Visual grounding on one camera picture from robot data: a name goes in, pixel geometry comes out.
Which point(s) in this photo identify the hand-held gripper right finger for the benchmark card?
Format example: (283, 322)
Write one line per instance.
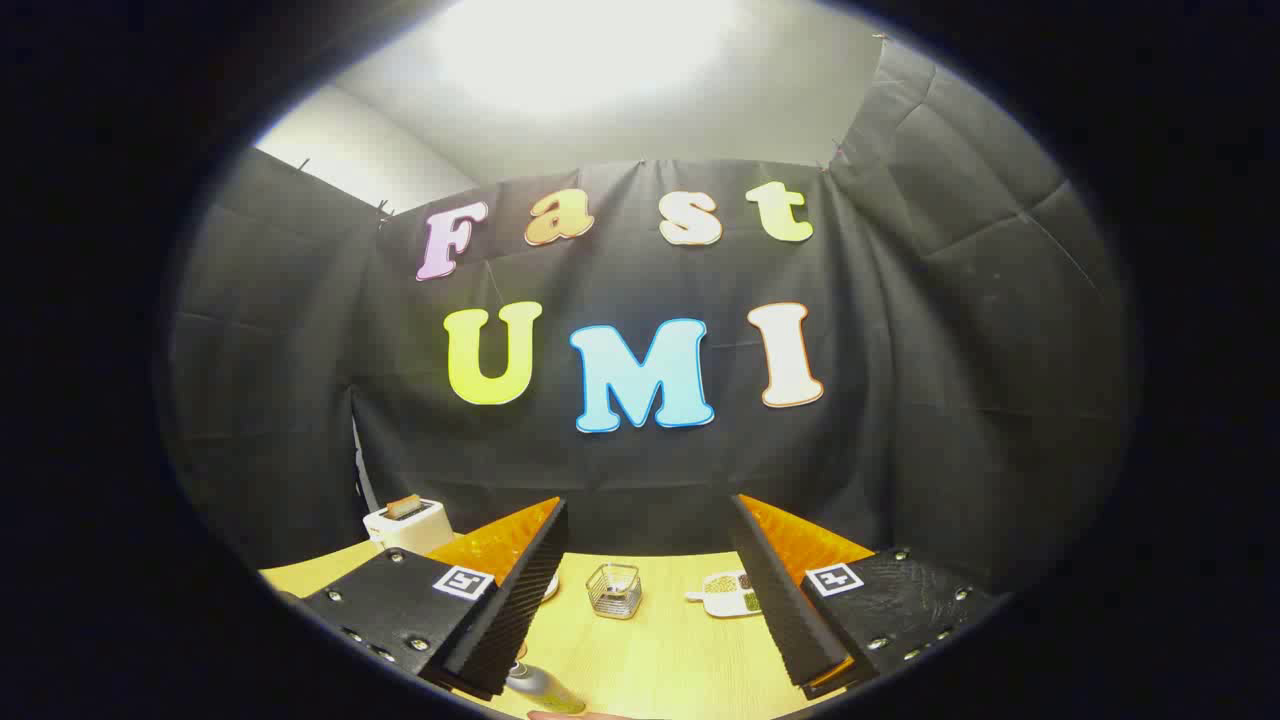
(785, 610)

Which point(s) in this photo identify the silver juice bottle green label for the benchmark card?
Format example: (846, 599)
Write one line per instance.
(545, 690)

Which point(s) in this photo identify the white toaster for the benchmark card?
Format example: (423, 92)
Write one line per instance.
(415, 530)

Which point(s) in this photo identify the toast slice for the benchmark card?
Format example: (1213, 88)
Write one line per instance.
(403, 506)

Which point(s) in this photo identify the white round plate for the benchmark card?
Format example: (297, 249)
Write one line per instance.
(551, 587)

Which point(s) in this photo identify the wooden table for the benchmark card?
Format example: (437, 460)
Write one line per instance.
(650, 660)

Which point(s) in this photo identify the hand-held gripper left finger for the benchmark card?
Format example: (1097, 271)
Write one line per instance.
(520, 600)

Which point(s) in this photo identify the white sectioned snack dish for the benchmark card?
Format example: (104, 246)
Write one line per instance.
(728, 594)

